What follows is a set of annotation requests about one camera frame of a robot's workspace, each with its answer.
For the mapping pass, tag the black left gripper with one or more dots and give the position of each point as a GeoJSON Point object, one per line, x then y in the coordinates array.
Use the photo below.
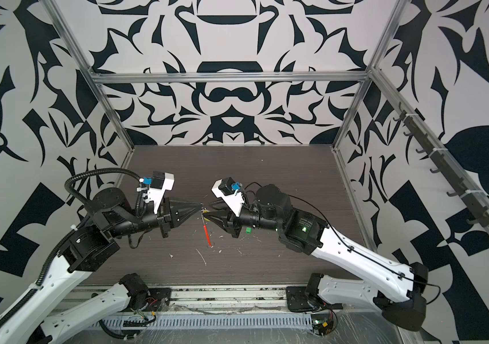
{"type": "Point", "coordinates": [165, 217]}

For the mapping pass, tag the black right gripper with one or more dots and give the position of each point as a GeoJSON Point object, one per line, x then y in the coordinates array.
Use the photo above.
{"type": "Point", "coordinates": [233, 223]}

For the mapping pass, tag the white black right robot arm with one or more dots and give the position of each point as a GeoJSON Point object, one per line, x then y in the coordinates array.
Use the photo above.
{"type": "Point", "coordinates": [392, 288]}

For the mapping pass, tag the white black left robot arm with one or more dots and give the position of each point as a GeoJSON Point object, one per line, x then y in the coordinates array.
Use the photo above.
{"type": "Point", "coordinates": [84, 249]}

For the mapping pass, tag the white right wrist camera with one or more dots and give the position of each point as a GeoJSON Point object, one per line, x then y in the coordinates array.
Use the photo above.
{"type": "Point", "coordinates": [231, 193]}

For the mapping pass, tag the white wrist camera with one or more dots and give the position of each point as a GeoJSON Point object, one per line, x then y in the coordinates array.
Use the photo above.
{"type": "Point", "coordinates": [155, 187]}
{"type": "Point", "coordinates": [231, 193]}

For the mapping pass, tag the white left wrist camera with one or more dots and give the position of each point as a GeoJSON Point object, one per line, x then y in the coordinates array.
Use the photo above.
{"type": "Point", "coordinates": [155, 187]}

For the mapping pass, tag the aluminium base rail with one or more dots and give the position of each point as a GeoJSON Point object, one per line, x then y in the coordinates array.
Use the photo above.
{"type": "Point", "coordinates": [239, 298]}

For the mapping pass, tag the white slotted cable duct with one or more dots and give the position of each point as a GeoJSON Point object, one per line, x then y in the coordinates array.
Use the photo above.
{"type": "Point", "coordinates": [303, 322]}

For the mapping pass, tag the grey wall hook rack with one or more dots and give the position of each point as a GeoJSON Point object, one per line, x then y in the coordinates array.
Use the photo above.
{"type": "Point", "coordinates": [446, 165]}

